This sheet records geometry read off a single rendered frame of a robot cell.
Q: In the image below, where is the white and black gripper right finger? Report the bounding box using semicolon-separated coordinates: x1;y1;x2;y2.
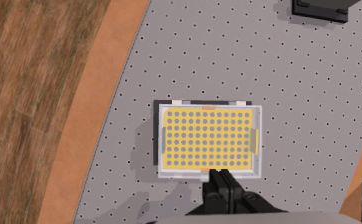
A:
219;169;289;214

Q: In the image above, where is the grey flat base plate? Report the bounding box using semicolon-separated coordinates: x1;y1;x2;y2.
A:
72;0;362;224

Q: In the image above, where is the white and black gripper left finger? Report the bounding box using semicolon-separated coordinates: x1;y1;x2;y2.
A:
184;169;229;216

